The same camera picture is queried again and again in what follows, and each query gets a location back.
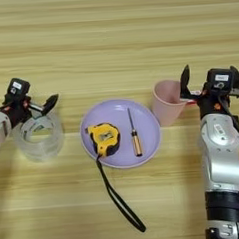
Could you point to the pink plastic cup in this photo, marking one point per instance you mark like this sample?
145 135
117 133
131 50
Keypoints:
166 112

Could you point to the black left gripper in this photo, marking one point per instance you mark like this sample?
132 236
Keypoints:
19 112

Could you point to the lilac round plate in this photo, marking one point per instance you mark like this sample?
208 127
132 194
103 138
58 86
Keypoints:
149 136

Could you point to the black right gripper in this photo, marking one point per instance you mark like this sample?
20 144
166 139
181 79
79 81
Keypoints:
212 104

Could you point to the clear glass cup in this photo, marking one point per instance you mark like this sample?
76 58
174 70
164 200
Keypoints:
40 149

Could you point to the black box with white label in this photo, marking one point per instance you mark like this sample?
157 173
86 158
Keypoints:
219 78
17 87

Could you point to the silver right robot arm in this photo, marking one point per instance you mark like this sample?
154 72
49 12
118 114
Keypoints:
222 158

